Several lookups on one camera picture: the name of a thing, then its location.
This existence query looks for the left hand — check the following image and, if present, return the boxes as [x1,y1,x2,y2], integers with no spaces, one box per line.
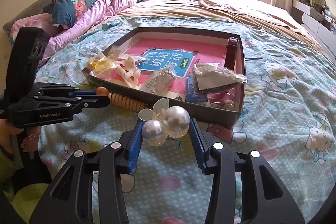
[0,119,41,155]

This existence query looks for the pink quilt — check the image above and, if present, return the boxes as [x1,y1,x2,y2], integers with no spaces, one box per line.
[10,0,142,66]

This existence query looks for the hello kitty bed sheet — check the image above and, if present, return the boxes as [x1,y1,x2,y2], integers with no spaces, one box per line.
[36,16,335,223]

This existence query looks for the tan bed blanket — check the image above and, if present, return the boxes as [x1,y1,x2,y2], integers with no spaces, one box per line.
[120,0,326,54]

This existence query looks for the green sleeve forearm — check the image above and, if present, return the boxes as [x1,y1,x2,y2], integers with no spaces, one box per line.
[1,148,52,223]

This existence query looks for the clear pearl hair claw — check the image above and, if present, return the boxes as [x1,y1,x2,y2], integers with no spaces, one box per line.
[138,98,191,147]

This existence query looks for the brown leather strap watch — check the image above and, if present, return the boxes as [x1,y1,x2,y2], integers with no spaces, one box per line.
[224,37,239,70]

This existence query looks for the blue floral pillow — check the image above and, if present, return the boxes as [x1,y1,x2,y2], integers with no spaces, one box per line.
[42,0,96,30]

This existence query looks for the orange spiral hair tie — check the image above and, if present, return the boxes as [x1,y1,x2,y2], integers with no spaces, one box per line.
[96,86,146,113]

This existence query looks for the white low tv bench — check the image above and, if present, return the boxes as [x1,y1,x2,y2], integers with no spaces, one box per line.
[290,0,335,63]

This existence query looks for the yellow rings in plastic bag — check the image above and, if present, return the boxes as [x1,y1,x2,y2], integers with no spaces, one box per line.
[88,52,119,77]

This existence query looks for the pink book blue label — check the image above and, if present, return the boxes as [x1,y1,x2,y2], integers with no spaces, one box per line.
[121,38,227,100]

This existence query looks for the clear glitter hair claw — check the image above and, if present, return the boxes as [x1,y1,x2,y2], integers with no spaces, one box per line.
[140,64,177,95]

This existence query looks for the blue item in plastic bag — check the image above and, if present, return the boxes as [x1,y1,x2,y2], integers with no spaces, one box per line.
[185,76,208,104]

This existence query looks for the clear bag small jewelry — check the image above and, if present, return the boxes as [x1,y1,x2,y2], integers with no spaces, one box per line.
[193,63,247,93]

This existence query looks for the dark cardboard tray box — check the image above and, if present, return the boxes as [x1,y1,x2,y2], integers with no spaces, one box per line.
[83,27,245,129]

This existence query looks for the cream polka dot hair claw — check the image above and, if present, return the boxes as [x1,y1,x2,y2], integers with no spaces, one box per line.
[109,53,141,89]

